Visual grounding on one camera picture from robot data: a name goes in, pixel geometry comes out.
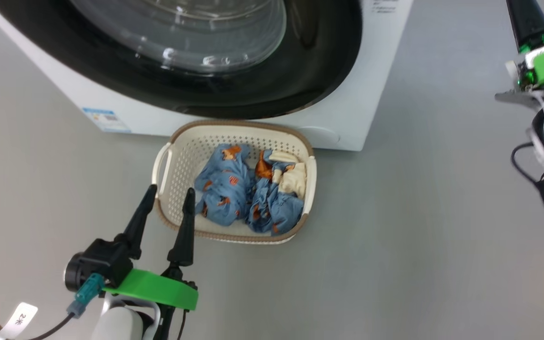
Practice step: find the cream perforated laundry basket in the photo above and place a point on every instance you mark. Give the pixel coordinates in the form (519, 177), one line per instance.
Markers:
(182, 156)

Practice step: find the blue white energy label sticker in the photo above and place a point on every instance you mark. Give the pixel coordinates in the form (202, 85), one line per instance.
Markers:
(106, 120)

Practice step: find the black-rimmed glass washing machine door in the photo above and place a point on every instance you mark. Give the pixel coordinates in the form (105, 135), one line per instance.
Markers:
(300, 71)

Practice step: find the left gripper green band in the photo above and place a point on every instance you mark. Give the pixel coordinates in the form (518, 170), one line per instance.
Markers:
(158, 289)

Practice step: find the blue garment with orange print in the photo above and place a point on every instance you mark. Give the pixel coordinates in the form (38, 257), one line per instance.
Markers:
(222, 189)

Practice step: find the blue orange cream garment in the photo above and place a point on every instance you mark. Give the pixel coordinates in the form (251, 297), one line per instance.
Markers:
(276, 208)

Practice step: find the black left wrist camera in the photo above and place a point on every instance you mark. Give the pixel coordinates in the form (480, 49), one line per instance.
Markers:
(97, 264)

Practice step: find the white front-load washing machine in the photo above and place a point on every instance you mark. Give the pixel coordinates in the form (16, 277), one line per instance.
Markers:
(371, 94)

